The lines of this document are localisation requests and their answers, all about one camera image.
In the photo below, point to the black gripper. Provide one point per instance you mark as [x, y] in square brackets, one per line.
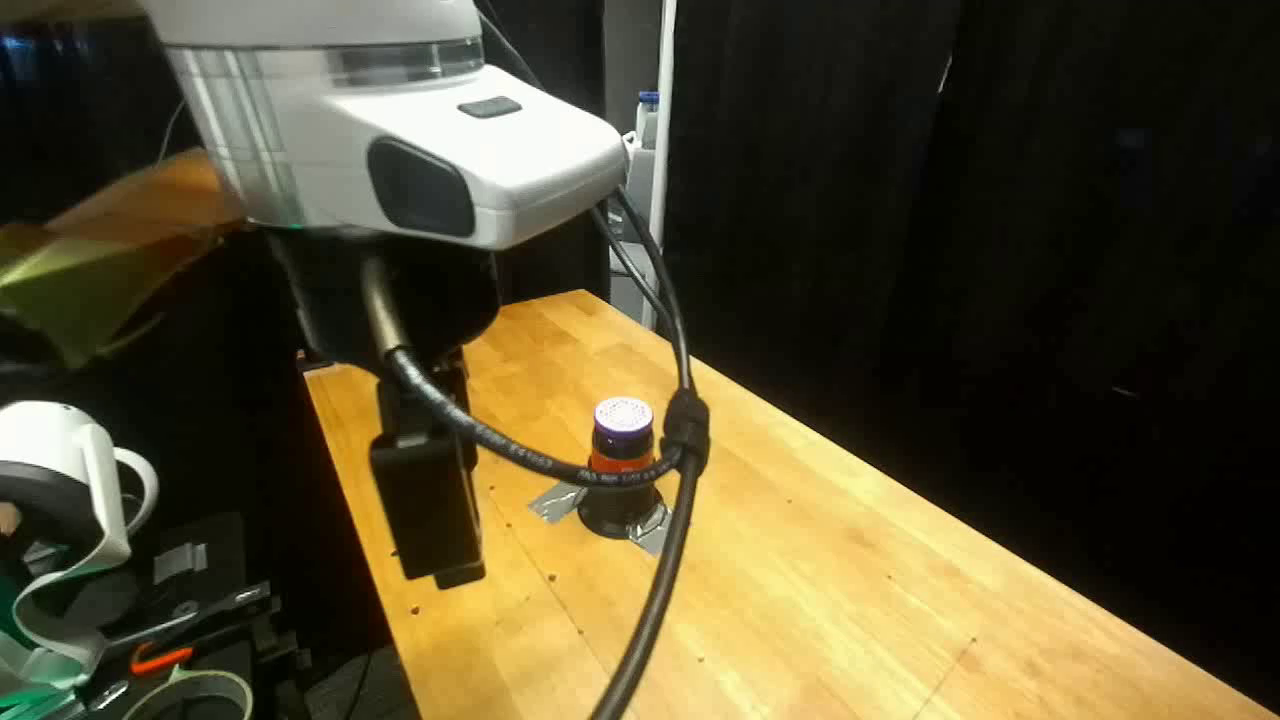
[386, 302]

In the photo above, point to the black equipment case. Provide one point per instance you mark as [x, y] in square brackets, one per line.
[200, 614]

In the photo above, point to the bottle with blue cap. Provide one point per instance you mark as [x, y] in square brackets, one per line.
[644, 122]

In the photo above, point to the white headset device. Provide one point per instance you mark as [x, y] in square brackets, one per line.
[60, 483]

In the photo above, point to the white vertical pole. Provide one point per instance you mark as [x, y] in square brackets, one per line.
[658, 163]

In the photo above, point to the clear tape roll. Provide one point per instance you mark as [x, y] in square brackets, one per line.
[187, 693]

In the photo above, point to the grey tape piece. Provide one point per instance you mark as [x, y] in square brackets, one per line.
[556, 500]
[652, 534]

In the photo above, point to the black curtain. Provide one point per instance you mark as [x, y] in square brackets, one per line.
[1000, 243]

